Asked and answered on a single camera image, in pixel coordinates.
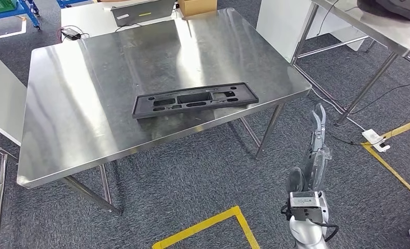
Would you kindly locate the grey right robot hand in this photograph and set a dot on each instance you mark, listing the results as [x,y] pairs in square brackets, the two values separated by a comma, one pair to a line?
[316,161]

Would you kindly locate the black plastic frame part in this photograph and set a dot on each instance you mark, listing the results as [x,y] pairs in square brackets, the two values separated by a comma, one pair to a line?
[146,110]

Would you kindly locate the stainless steel workbench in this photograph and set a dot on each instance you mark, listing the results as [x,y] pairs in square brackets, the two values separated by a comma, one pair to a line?
[88,103]

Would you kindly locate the blue metal shelf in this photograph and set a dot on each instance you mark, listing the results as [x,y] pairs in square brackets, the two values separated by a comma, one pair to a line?
[71,2]
[26,12]

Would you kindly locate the white power strip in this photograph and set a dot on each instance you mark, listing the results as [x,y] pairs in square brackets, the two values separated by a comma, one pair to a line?
[373,137]

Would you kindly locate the yellow floor tape square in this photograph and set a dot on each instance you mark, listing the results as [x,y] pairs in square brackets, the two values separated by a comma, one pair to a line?
[205,225]
[390,168]

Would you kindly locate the white panel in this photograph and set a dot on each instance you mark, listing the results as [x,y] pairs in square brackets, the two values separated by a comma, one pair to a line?
[280,24]

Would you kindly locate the dark grey bag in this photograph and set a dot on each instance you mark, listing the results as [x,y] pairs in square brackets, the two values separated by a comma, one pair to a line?
[397,8]

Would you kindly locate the cardboard box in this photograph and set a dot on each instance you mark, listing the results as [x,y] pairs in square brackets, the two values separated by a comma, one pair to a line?
[198,7]

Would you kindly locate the grey laptop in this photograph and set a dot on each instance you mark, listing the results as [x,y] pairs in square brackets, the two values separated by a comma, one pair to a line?
[143,12]

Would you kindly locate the white table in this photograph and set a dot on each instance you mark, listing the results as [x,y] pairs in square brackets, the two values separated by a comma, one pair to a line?
[88,19]

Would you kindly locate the white floor tape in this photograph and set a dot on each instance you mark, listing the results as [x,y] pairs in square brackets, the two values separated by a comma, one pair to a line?
[9,34]

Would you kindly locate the steel frame table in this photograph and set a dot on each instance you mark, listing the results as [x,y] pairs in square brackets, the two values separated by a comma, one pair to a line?
[390,31]

